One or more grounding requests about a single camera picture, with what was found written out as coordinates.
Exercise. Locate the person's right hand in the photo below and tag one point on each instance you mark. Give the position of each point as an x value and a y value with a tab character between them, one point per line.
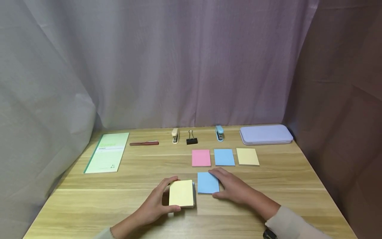
235	189

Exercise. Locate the person's left hand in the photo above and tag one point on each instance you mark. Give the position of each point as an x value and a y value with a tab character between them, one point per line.
152	205

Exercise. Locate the person's left fingers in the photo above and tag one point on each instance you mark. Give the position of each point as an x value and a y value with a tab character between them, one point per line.
168	182

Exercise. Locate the person's right fingers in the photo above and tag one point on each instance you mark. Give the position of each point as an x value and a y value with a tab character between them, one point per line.
217	172

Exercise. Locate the person's left thumb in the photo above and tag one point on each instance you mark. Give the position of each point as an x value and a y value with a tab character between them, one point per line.
173	208

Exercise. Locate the person's right thumb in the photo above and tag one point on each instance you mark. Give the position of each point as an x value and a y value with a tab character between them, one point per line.
218	195

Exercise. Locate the blue paper card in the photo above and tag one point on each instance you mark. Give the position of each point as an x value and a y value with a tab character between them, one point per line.
207	183

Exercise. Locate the card stack with yellow top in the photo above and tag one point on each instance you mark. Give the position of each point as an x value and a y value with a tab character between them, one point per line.
181	193

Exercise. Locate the person's left forearm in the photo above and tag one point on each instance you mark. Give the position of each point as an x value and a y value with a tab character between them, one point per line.
125	229

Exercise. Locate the person's right forearm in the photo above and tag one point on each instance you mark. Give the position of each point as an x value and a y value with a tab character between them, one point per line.
283	220

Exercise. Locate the blue sticky note pad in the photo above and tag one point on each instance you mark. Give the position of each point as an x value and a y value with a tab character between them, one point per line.
224	157

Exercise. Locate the pink sticky note pad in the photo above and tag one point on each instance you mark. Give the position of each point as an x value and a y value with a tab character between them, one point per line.
201	157

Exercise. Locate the yellow sticky note pad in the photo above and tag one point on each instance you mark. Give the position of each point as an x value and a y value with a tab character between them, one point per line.
247	156

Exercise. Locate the blue stapler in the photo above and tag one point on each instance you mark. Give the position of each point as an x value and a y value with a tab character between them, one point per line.
219	132

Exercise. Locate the black binder clip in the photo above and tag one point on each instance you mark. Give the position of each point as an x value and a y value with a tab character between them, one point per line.
192	140

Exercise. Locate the red pen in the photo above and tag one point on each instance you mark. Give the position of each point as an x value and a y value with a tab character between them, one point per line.
144	143

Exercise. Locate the beige stapler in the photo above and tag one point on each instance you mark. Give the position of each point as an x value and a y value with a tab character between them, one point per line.
175	135

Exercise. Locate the lavender pencil case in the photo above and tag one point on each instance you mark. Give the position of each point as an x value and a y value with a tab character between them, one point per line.
265	133

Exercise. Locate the black wrist band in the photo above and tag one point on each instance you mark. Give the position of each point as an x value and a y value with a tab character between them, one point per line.
269	234

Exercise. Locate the green notebook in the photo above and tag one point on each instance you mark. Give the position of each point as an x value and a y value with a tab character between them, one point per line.
108	153

